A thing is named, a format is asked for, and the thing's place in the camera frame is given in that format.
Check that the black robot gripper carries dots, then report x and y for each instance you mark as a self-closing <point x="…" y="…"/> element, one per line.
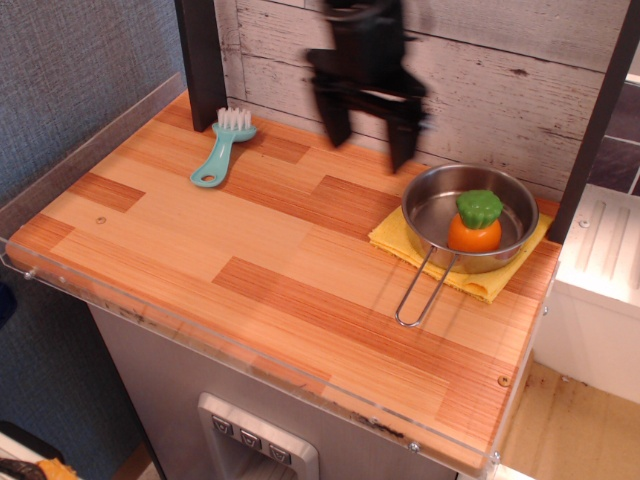
<point x="364" y="71"/>

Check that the orange toy fruit green top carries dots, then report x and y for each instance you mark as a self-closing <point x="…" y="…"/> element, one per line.
<point x="476" y="227"/>

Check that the stainless steel pan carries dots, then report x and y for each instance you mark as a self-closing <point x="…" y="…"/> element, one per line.
<point x="428" y="206"/>

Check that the yellow folded cloth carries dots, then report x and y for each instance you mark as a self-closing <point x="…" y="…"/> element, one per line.
<point x="393" y="236"/>

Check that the teal dish brush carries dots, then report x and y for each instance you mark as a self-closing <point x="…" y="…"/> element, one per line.
<point x="233" y="125"/>

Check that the clear acrylic front guard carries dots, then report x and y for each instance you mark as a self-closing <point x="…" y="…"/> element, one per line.
<point x="346" y="390"/>

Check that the clear acrylic guard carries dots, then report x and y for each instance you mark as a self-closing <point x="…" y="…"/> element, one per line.
<point x="50" y="185"/>
<point x="346" y="390"/>

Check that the white toy sink unit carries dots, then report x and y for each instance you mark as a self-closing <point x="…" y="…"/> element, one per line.
<point x="589" y="330"/>

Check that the grey toy fridge cabinet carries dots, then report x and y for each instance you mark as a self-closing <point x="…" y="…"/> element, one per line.
<point x="164" y="381"/>

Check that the silver water dispenser panel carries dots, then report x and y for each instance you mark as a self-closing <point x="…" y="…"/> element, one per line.
<point x="244" y="446"/>

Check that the clear acrylic left guard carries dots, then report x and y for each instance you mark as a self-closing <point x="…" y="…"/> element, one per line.
<point x="50" y="185"/>

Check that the yellow object at corner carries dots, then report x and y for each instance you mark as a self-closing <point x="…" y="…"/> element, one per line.
<point x="54" y="469"/>

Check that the dark left post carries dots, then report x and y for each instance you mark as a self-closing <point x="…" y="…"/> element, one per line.
<point x="202" y="58"/>

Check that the dark post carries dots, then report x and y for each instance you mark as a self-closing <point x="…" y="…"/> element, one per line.
<point x="605" y="104"/>
<point x="202" y="58"/>

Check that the dark right post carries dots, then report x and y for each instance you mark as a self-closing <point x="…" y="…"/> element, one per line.
<point x="605" y="104"/>

